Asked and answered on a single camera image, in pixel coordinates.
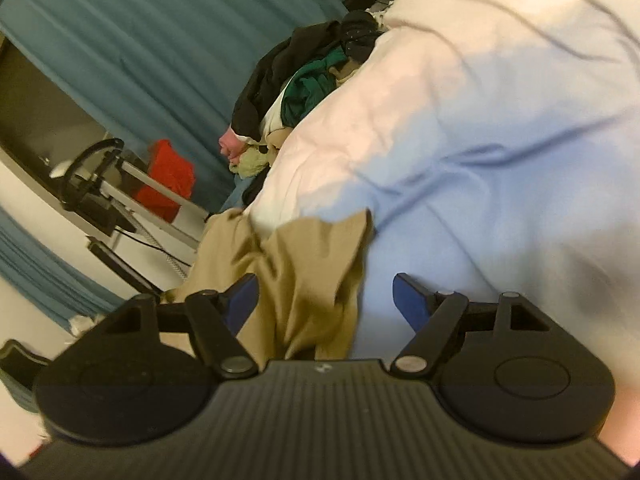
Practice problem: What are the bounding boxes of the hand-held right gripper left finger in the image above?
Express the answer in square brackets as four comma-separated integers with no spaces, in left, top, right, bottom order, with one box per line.
[100,273,260,380]

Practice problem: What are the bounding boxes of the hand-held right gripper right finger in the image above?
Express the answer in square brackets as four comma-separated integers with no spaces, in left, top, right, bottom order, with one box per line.
[391,272,555,377]

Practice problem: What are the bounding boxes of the tan garment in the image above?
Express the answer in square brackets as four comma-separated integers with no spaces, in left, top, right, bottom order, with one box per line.
[160,208,375,361]

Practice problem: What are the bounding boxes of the blue garment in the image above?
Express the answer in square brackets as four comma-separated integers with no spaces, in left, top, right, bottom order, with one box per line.
[225,180,261,211]

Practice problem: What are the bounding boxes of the dark cloth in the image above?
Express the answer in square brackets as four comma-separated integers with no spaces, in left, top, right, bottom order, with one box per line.
[244,165,275,206]

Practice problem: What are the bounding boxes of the black power strip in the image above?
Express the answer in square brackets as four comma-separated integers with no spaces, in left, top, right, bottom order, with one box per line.
[87,239,163,295]

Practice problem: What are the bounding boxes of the pale yellow-green garment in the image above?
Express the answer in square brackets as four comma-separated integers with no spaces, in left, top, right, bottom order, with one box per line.
[229,149,273,178]

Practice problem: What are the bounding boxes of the red bag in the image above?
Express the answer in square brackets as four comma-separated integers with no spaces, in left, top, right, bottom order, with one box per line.
[132,139,197,223]

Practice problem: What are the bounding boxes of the pink garment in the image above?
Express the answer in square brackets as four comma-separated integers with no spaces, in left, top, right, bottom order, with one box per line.
[219,127,251,163]

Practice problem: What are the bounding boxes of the beige garment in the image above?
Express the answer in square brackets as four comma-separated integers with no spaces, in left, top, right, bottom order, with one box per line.
[265,127,297,153]

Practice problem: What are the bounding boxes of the pastel tie-dye duvet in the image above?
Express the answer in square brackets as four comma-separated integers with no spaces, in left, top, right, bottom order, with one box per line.
[247,0,640,466]

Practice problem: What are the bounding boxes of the white garment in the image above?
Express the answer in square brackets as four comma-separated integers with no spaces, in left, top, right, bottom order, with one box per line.
[259,82,296,133]

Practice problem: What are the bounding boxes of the narrow blue curtain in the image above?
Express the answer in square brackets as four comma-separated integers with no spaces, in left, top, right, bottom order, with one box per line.
[0,205,131,331]

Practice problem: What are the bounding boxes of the green garment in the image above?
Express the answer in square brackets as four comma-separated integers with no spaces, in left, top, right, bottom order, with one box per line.
[280,52,351,128]

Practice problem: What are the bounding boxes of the black dotted garment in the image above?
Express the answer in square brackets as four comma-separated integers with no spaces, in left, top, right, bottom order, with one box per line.
[341,9,388,63]

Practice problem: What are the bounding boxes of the dark panel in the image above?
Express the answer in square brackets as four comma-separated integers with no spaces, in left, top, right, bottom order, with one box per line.
[0,45,116,171]

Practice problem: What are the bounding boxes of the metal stand with black ring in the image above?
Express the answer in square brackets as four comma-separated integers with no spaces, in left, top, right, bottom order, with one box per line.
[50,137,211,266]

